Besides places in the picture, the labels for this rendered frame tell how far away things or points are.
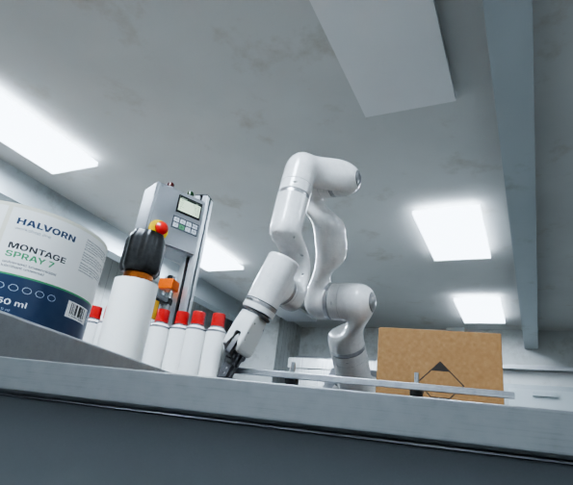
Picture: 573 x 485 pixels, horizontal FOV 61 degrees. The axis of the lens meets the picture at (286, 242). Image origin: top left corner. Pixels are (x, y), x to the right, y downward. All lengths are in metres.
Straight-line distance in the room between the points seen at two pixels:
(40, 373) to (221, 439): 0.12
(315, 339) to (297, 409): 9.62
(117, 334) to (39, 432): 0.60
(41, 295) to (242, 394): 0.40
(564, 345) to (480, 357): 7.83
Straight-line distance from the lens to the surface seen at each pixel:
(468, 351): 1.32
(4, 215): 0.66
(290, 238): 1.27
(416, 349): 1.32
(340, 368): 1.68
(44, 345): 0.56
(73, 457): 0.38
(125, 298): 0.99
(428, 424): 0.27
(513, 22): 2.72
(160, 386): 0.31
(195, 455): 0.33
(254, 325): 1.18
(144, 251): 1.02
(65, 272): 0.66
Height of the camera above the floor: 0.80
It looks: 23 degrees up
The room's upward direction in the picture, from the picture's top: 8 degrees clockwise
